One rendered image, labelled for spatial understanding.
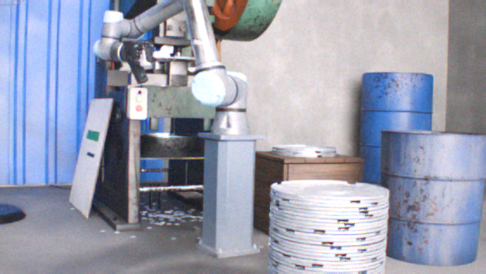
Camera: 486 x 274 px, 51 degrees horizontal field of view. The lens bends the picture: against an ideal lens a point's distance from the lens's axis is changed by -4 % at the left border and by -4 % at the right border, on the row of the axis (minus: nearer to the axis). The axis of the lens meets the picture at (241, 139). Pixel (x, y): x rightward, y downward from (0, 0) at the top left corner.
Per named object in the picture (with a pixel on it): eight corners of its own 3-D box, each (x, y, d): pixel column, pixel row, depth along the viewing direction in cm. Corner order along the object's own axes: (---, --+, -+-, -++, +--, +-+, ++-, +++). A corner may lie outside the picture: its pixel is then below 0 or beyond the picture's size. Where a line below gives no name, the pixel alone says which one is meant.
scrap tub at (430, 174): (504, 258, 194) (513, 135, 191) (429, 273, 175) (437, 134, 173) (425, 236, 232) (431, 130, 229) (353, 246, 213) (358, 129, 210)
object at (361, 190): (403, 190, 134) (403, 186, 134) (363, 205, 110) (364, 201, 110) (304, 179, 150) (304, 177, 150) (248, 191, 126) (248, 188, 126)
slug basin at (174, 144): (208, 156, 260) (209, 136, 260) (141, 157, 245) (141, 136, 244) (184, 151, 290) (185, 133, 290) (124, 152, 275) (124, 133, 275)
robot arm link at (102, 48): (93, 36, 208) (90, 57, 209) (112, 38, 202) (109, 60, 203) (107, 39, 215) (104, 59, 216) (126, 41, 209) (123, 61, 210)
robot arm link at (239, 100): (252, 108, 203) (252, 73, 203) (236, 107, 191) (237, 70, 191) (224, 107, 209) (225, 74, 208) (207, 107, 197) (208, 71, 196)
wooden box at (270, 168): (359, 237, 229) (364, 158, 227) (281, 242, 216) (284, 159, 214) (318, 218, 266) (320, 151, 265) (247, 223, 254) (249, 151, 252)
